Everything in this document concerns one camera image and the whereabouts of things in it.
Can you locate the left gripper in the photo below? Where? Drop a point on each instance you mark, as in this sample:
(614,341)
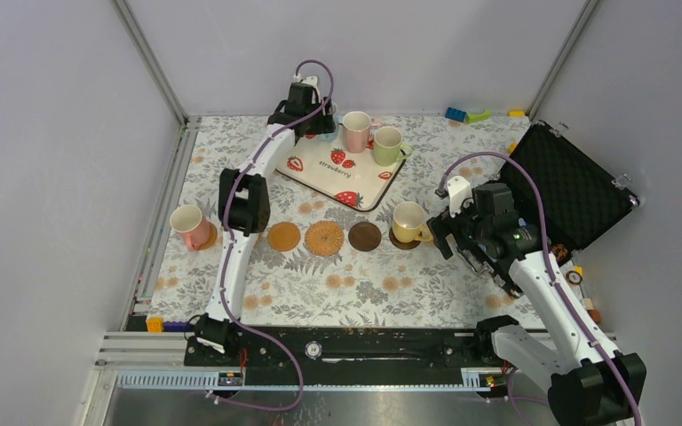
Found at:
(323,125)

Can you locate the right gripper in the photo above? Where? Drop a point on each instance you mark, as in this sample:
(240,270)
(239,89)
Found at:
(440,228)

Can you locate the yellow mug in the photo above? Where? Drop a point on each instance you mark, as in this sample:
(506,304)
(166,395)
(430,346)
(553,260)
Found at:
(409,222)

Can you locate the green mug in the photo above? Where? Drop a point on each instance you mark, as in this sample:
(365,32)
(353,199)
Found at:
(388,146)

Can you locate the pink mug front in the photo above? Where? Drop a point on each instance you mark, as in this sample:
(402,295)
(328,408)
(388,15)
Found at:
(189,222)

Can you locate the pink mug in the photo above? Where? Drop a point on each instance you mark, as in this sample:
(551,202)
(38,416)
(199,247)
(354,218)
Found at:
(357,127)
(189,222)

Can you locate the blue mug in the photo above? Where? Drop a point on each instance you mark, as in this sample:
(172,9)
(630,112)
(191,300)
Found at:
(329,137)

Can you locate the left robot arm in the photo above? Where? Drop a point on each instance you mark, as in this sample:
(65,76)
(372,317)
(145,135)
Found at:
(244,208)

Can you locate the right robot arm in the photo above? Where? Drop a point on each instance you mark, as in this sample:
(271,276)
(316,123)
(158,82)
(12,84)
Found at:
(588,381)

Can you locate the dark wooden coaster under mug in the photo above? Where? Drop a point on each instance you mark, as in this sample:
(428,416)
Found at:
(402,245)

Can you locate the small dark wooden coaster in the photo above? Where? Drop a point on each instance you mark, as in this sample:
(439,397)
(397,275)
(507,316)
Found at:
(364,236)

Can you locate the woven rattan coaster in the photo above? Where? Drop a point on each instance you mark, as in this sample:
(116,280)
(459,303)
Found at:
(324,238)

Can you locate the light bamboo coaster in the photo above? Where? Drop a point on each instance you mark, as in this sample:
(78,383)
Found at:
(284,236)

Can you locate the leftmost light wooden coaster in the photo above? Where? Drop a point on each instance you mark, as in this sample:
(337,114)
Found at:
(213,235)

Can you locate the pink mug back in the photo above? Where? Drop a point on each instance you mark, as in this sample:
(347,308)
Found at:
(357,127)

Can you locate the strawberry print tray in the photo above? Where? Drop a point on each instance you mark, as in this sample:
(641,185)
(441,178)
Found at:
(355,180)

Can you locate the blue toy brick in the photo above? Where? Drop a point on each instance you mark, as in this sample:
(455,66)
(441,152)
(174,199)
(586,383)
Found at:
(455,115)

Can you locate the green toy brick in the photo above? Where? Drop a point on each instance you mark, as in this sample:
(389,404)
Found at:
(472,118)

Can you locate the floral tablecloth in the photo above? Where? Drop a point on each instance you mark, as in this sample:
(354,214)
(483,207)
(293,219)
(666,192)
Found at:
(384,287)

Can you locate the loose poker chip right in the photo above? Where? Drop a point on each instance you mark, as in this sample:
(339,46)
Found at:
(574,277)

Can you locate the black poker chip case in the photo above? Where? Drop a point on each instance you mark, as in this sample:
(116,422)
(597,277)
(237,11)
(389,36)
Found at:
(554,182)

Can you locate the white poker chip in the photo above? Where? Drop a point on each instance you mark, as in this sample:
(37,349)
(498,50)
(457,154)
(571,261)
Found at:
(313,350)

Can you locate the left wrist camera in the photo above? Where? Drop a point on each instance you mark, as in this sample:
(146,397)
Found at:
(311,80)

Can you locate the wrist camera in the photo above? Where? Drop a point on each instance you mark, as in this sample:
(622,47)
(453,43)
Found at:
(458,190)
(311,80)

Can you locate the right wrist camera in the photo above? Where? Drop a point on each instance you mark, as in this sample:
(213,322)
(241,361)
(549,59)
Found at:
(458,190)

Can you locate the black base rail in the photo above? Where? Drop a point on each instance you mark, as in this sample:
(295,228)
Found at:
(353,356)

